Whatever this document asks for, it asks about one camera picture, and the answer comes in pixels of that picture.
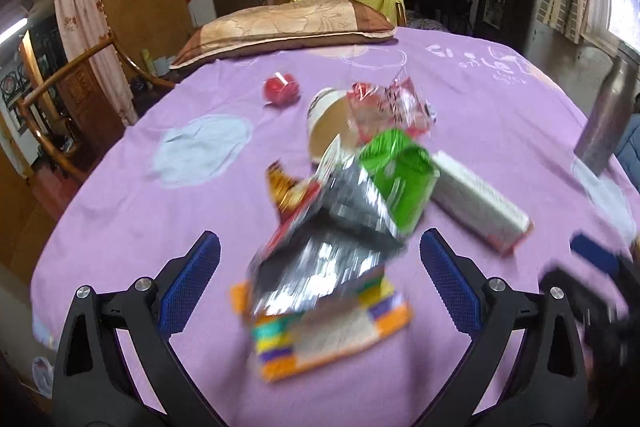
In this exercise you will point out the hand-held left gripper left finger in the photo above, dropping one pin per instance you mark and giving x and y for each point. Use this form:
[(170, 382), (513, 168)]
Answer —
[(192, 287)]

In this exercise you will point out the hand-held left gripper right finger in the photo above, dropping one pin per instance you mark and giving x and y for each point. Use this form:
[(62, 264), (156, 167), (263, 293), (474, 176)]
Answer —
[(450, 282)]

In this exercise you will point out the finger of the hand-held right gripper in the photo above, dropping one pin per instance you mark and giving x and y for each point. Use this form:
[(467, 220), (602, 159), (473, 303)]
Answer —
[(595, 256)]

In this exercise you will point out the white cardboard box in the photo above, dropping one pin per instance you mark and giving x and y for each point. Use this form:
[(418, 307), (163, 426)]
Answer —
[(475, 197)]

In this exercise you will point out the green foil packet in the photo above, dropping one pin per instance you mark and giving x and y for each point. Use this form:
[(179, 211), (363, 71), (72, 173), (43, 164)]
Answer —
[(400, 172)]

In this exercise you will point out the orange striped packet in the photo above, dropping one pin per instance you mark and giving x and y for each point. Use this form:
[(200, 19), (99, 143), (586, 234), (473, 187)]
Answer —
[(340, 337)]

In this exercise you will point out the silver foil wrapper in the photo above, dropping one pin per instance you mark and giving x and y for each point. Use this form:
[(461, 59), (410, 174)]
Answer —
[(330, 252)]

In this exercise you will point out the red yellow snack wrapper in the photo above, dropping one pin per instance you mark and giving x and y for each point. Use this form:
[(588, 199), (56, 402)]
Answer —
[(287, 192)]

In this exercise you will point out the red white plastic wrapper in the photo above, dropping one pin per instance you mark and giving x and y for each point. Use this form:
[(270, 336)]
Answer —
[(382, 107)]

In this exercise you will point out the white paper cup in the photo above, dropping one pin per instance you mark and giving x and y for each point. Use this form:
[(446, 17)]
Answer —
[(325, 127)]

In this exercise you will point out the purple printed bedsheet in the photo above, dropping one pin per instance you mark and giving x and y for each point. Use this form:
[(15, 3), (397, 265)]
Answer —
[(150, 232)]

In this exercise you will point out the blue denim clothing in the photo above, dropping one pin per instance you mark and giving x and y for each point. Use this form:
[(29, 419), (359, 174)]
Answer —
[(631, 142)]

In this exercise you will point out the silver metal bottle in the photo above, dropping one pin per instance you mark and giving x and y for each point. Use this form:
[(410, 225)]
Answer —
[(602, 122)]

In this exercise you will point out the red jelly cup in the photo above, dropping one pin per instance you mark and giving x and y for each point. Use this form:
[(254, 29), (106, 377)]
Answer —
[(281, 89)]

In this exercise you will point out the yellow green bottle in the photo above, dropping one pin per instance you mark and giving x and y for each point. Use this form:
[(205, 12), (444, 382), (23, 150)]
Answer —
[(149, 61)]

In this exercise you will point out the wooden bamboo chair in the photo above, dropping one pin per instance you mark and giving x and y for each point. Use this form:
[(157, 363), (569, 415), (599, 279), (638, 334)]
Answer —
[(60, 72)]

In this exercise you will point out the brown beige pillow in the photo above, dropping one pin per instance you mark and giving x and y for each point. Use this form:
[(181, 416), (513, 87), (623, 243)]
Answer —
[(280, 24)]

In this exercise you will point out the red white patterned curtain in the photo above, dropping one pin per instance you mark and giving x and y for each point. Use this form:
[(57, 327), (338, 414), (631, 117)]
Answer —
[(80, 17)]

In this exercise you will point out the fluorescent tube light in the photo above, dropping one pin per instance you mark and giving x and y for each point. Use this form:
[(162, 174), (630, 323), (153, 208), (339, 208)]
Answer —
[(12, 31)]

